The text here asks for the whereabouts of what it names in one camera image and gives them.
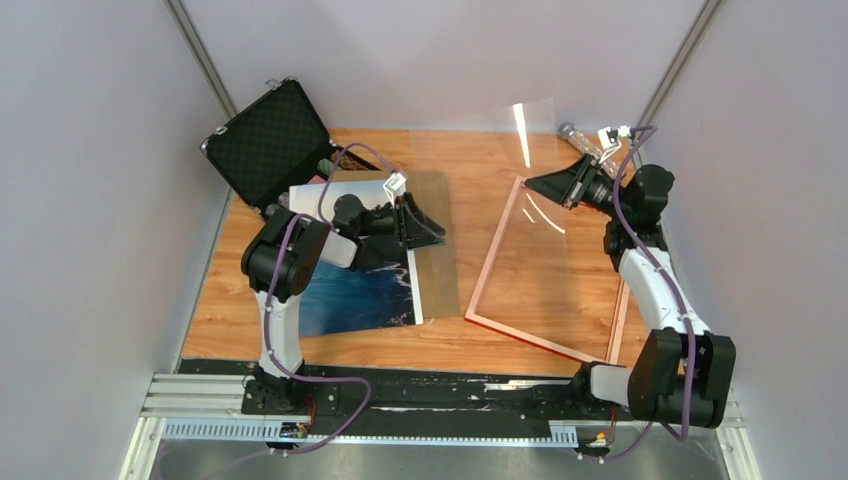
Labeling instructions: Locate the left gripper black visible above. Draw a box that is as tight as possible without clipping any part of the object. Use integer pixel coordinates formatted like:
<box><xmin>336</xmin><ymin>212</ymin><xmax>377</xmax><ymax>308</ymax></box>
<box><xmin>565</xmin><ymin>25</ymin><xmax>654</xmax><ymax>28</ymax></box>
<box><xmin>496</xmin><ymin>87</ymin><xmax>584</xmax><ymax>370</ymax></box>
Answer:
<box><xmin>355</xmin><ymin>191</ymin><xmax>444</xmax><ymax>250</ymax></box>

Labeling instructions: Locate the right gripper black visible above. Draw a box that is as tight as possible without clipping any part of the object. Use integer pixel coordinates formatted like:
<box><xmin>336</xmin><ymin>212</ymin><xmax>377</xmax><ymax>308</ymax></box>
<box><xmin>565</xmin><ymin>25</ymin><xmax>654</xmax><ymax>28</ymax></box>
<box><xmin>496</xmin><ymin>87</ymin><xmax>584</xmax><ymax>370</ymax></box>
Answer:
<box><xmin>525</xmin><ymin>152</ymin><xmax>630</xmax><ymax>221</ymax></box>

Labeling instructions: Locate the clear acrylic sheet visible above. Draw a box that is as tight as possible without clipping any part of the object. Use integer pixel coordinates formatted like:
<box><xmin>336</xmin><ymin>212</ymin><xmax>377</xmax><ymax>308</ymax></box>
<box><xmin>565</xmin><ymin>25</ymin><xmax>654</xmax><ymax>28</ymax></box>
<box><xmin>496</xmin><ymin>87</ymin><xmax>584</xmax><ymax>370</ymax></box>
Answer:
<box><xmin>410</xmin><ymin>98</ymin><xmax>566</xmax><ymax>314</ymax></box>

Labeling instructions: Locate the pink wooden picture frame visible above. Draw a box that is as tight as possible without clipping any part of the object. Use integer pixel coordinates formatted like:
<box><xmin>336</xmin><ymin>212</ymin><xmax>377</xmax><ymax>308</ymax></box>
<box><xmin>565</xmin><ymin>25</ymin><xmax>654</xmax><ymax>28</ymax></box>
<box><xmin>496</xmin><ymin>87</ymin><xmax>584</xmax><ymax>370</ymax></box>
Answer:
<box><xmin>465</xmin><ymin>176</ymin><xmax>631</xmax><ymax>364</ymax></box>

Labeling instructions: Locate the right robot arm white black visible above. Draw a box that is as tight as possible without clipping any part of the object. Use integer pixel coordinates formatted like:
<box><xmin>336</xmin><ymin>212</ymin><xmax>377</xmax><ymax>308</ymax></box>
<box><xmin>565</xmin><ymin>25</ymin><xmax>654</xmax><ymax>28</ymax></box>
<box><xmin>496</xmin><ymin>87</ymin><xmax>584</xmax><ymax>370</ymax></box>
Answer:
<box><xmin>524</xmin><ymin>156</ymin><xmax>736</xmax><ymax>429</ymax></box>

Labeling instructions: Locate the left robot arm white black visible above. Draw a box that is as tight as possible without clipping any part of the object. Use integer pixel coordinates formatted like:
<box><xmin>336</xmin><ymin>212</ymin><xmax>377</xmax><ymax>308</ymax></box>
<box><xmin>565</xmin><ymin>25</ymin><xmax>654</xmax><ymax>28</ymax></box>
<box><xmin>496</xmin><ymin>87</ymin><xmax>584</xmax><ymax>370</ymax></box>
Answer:
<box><xmin>241</xmin><ymin>192</ymin><xmax>446</xmax><ymax>413</ymax></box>

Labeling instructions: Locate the seascape photo print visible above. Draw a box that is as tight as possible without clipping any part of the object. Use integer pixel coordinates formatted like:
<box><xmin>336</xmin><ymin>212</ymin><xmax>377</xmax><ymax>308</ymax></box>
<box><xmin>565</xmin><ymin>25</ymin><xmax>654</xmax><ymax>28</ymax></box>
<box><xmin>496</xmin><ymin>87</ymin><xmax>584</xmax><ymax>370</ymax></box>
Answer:
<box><xmin>289</xmin><ymin>180</ymin><xmax>422</xmax><ymax>338</ymax></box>

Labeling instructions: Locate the brown backing board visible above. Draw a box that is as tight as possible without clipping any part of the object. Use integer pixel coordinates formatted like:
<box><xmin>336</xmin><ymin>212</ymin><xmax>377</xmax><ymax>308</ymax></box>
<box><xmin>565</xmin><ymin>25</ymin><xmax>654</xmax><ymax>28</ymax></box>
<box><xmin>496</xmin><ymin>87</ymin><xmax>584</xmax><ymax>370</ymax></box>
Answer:
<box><xmin>329</xmin><ymin>172</ymin><xmax>458</xmax><ymax>325</ymax></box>

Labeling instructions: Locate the glitter-filled clear tube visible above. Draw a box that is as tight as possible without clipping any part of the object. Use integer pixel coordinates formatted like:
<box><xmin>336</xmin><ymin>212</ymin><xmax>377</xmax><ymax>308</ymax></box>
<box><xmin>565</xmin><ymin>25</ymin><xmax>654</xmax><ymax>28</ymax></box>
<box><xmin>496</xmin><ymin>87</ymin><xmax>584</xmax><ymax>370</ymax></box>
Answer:
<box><xmin>557</xmin><ymin>122</ymin><xmax>623</xmax><ymax>179</ymax></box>

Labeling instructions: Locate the black foam-lined case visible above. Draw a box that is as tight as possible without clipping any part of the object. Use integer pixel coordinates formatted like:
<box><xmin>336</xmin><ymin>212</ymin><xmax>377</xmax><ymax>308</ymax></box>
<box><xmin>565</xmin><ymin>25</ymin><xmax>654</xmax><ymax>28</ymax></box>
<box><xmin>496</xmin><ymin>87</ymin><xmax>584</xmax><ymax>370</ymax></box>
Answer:
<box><xmin>200</xmin><ymin>76</ymin><xmax>342</xmax><ymax>219</ymax></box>

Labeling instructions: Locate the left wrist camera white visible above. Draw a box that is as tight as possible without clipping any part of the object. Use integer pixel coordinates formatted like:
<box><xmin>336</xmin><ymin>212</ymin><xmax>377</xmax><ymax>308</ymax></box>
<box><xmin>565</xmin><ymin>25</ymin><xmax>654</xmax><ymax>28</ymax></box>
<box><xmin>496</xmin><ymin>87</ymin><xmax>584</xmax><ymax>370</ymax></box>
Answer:
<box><xmin>383</xmin><ymin>171</ymin><xmax>408</xmax><ymax>200</ymax></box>

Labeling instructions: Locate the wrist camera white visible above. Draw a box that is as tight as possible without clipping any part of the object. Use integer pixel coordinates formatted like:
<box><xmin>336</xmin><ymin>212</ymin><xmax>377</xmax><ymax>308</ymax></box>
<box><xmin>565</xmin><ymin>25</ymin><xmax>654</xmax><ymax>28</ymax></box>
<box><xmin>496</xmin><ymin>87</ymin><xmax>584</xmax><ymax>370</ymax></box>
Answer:
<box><xmin>597</xmin><ymin>125</ymin><xmax>631</xmax><ymax>150</ymax></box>
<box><xmin>383</xmin><ymin>171</ymin><xmax>408</xmax><ymax>200</ymax></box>

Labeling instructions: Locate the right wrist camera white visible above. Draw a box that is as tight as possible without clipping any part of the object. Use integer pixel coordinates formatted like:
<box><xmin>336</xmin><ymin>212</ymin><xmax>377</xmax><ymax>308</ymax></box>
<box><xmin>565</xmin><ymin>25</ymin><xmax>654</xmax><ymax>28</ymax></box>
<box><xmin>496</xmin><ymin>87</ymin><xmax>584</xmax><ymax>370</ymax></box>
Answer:
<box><xmin>597</xmin><ymin>125</ymin><xmax>631</xmax><ymax>150</ymax></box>

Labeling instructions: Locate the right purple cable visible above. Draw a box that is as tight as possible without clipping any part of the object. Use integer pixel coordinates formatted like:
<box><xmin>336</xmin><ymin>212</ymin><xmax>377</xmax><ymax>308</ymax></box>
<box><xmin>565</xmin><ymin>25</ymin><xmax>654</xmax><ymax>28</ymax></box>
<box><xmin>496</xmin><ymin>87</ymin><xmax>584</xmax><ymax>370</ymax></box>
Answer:
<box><xmin>582</xmin><ymin>125</ymin><xmax>698</xmax><ymax>463</ymax></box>

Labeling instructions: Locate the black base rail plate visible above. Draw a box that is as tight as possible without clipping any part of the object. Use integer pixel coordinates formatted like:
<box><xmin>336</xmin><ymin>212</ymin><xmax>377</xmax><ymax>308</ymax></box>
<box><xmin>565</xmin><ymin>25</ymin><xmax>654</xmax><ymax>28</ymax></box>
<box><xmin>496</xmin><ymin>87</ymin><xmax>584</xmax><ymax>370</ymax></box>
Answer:
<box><xmin>177</xmin><ymin>359</ymin><xmax>632</xmax><ymax>443</ymax></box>

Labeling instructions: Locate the aluminium frame rail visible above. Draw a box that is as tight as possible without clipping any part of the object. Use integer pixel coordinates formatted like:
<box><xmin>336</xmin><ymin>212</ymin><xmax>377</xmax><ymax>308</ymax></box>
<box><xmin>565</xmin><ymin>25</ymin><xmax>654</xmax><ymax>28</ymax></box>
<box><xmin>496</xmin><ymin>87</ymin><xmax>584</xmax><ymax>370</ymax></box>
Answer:
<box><xmin>119</xmin><ymin>372</ymin><xmax>763</xmax><ymax>480</ymax></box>

